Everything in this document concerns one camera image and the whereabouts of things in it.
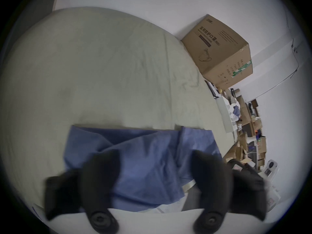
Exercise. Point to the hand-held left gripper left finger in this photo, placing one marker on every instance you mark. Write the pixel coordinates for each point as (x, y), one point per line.
(97, 179)

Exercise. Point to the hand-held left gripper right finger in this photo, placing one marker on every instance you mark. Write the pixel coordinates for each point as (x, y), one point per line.
(214, 179)

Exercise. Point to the blue shirt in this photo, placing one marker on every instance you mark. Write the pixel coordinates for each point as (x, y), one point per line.
(146, 160)

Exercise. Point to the pile of cartons and clutter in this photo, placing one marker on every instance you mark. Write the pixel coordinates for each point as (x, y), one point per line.
(248, 130)

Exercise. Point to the bed with pale green sheet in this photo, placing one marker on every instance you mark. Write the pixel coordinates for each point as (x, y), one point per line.
(97, 69)

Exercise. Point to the large brown cardboard carton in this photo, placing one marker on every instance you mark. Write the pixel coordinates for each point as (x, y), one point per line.
(219, 55)

